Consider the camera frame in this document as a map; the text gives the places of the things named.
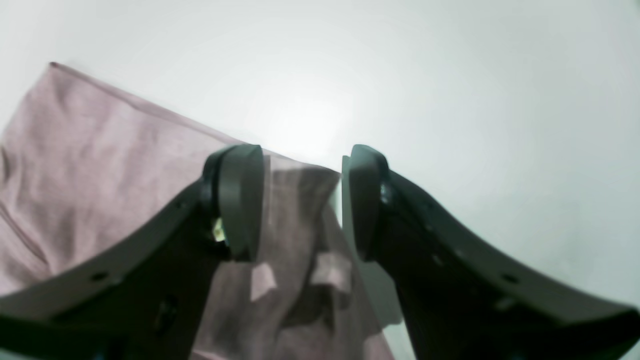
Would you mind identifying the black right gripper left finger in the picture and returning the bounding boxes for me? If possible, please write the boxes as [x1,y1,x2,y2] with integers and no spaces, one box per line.
[1,144,265,360]

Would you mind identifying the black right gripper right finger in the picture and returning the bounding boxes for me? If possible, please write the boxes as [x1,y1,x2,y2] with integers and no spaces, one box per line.
[342,145,640,360]

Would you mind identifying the pink T-shirt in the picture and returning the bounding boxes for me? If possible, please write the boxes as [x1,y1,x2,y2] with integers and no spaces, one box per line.
[0,63,393,360]

